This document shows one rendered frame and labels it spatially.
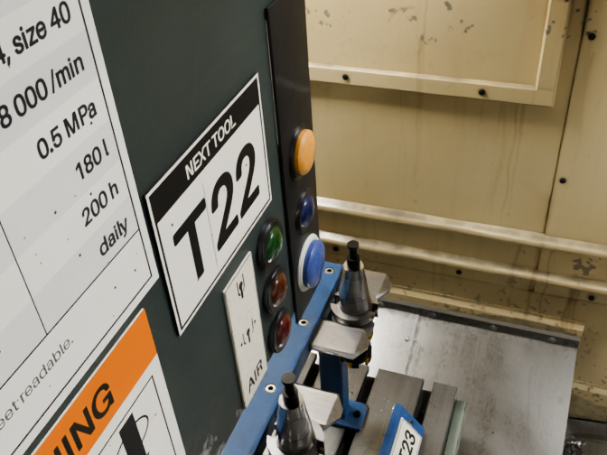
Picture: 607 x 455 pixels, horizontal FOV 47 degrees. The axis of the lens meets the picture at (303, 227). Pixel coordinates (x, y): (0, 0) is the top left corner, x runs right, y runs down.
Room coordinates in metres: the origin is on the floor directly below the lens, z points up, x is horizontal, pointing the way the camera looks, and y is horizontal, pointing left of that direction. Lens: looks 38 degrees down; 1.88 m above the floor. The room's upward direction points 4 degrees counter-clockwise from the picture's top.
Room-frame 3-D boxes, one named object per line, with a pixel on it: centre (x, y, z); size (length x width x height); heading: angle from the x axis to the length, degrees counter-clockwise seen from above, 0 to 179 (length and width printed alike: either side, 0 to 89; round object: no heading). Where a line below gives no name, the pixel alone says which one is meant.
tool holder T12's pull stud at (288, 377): (0.46, 0.03, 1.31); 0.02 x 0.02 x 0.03
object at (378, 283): (0.71, -0.08, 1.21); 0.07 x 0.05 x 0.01; 67
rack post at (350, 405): (0.74, -0.03, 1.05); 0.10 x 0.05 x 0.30; 67
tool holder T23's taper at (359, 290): (0.66, -0.06, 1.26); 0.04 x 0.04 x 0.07
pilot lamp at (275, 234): (0.28, 0.02, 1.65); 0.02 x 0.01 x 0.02; 157
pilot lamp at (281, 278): (0.28, 0.02, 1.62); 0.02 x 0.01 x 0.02; 157
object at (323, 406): (0.51, 0.01, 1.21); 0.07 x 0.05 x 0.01; 67
